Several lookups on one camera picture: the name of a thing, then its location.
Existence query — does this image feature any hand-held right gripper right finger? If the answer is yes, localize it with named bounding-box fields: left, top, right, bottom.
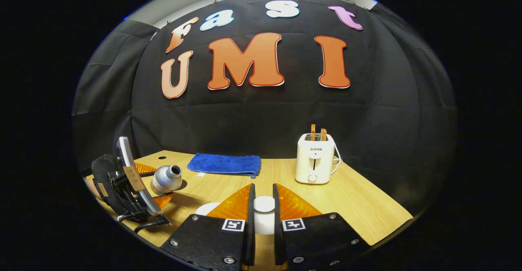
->
left=272, top=183, right=371, bottom=271

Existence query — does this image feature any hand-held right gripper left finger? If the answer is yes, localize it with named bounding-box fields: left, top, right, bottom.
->
left=160, top=183, right=257, bottom=271

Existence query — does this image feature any white teacup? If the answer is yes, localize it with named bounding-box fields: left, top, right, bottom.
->
left=254, top=211, right=275, bottom=236

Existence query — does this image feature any silver water bottle red label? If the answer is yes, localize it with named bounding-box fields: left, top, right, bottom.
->
left=150, top=164, right=183, bottom=194

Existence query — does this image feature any white saucer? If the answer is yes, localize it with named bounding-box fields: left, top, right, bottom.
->
left=195, top=202, right=223, bottom=216

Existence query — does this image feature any blue towel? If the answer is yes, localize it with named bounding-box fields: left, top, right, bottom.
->
left=187, top=153, right=262, bottom=178

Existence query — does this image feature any white toaster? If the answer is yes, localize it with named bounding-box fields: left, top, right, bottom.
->
left=295, top=133, right=336, bottom=185

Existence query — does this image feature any black backdrop cloth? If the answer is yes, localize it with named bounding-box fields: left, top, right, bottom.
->
left=71, top=0, right=457, bottom=218

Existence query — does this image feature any black cable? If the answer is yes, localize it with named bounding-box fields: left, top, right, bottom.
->
left=117, top=214, right=172, bottom=234

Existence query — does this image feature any white toaster cord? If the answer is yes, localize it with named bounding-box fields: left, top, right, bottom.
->
left=331, top=143, right=342, bottom=176

